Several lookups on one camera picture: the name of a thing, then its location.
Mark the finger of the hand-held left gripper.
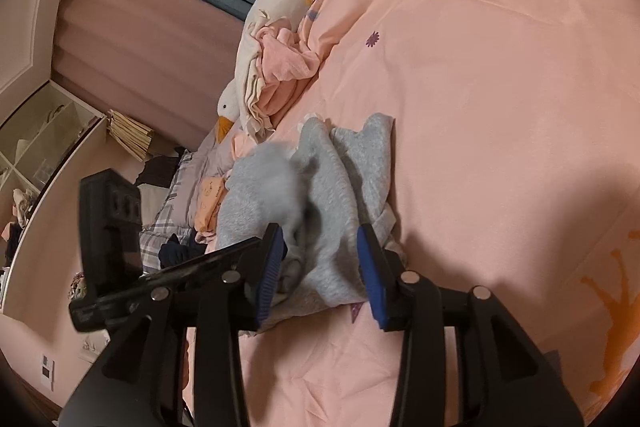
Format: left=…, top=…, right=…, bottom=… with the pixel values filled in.
left=144, top=238, right=264, bottom=289

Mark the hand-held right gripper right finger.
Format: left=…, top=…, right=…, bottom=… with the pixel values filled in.
left=356, top=223, right=586, bottom=427

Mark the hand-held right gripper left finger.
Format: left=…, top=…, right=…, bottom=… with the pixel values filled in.
left=60, top=223, right=288, bottom=427

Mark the grey sweatshirt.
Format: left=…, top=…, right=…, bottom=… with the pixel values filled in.
left=215, top=113, right=406, bottom=333

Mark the dark navy garment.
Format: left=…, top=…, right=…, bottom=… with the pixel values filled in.
left=159, top=232, right=206, bottom=269

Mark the plaid pillow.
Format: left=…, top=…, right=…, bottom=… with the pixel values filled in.
left=139, top=149, right=201, bottom=278

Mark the beige cushion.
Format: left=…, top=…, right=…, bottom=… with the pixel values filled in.
left=137, top=183, right=173, bottom=225

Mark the orange printed folded garment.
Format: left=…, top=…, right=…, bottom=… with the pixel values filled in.
left=192, top=174, right=231, bottom=233

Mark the dark brown pillow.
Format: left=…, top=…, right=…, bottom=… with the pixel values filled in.
left=136, top=147, right=186, bottom=185

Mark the yellow fringed hanging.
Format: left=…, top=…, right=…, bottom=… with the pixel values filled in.
left=106, top=109, right=155, bottom=162

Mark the pink curtain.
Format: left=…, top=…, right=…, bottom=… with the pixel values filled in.
left=50, top=0, right=391, bottom=142

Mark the white shelf cabinet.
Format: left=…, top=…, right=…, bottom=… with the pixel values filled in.
left=0, top=0, right=108, bottom=308

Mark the pink printed blanket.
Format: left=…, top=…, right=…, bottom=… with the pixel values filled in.
left=182, top=0, right=640, bottom=427

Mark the pink garment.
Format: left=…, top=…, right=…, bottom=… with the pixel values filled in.
left=255, top=19, right=321, bottom=130

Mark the white wall socket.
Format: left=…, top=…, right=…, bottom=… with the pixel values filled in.
left=40, top=354, right=56, bottom=390

